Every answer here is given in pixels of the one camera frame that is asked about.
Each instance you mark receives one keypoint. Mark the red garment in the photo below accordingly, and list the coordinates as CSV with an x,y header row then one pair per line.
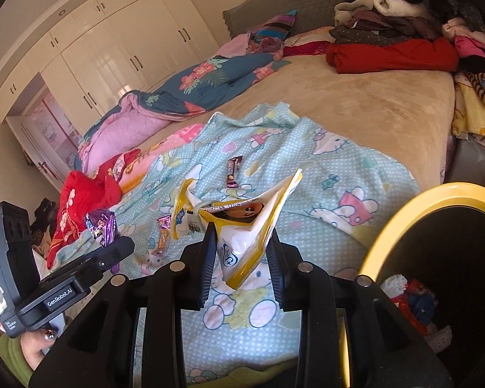
x,y
388,56

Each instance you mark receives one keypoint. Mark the pink quilt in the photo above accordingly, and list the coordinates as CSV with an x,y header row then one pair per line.
x,y
117,137

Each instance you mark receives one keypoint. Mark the light blue cartoon sheet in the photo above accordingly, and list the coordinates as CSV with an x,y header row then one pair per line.
x,y
307,161

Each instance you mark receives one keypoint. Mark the red wrapper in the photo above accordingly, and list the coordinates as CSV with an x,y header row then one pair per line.
x,y
418,289

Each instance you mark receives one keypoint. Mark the pink garments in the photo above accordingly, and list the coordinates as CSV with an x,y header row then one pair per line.
x,y
469,44

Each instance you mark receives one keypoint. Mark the pink cartoon sliding door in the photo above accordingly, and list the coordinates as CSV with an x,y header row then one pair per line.
x,y
50,129

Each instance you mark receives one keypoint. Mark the small pink wrapper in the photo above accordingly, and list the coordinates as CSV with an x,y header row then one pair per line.
x,y
163,234

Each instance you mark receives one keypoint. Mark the person's left forearm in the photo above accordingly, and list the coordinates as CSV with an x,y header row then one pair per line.
x,y
6,351

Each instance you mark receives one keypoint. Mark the brown candy wrapper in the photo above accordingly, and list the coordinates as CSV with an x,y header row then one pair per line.
x,y
232,171

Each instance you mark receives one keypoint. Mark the dark dotted garment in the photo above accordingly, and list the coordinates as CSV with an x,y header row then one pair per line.
x,y
367,34

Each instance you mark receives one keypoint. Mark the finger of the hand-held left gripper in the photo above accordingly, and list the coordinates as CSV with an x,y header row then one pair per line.
x,y
111,254

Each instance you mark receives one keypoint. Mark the person's left hand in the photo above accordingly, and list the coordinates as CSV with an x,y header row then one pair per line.
x,y
36,345

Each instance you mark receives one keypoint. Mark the striped pillow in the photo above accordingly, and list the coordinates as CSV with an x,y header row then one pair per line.
x,y
277,24

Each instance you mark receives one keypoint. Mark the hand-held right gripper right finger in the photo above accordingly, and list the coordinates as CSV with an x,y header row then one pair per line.
x,y
277,275

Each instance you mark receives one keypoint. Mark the pink red pillow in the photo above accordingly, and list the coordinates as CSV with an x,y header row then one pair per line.
x,y
307,44

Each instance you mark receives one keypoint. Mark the yellow-rimmed black trash bin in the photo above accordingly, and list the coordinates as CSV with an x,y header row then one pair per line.
x,y
406,210

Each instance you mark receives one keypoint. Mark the beige plush blanket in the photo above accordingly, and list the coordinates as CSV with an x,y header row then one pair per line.
x,y
367,109

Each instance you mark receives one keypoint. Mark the dark cloth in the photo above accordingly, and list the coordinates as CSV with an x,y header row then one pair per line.
x,y
44,218

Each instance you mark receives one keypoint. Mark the red floral cloth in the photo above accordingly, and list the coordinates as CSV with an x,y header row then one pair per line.
x,y
81,198

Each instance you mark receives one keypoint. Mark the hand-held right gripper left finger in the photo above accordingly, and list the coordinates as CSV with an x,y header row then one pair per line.
x,y
208,266

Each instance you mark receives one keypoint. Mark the olive green cloth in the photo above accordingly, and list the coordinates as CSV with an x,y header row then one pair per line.
x,y
262,376

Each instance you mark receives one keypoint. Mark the white coral-shaped foam piece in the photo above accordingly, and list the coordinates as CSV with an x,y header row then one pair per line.
x,y
394,285

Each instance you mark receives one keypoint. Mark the grey storage box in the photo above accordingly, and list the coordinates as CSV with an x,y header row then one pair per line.
x,y
473,161

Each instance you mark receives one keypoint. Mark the pink cartoon blanket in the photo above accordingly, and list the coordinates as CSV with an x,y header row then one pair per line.
x,y
173,137

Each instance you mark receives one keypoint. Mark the yellow white snack bag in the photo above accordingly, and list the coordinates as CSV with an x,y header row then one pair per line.
x,y
242,246

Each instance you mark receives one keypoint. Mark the purple wrapper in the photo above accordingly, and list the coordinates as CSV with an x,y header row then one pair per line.
x,y
101,224

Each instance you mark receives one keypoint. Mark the white fuzzy garment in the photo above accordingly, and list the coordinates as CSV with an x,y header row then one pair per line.
x,y
400,8

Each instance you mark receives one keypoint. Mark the cream wardrobe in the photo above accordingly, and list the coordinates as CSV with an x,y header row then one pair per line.
x,y
117,48

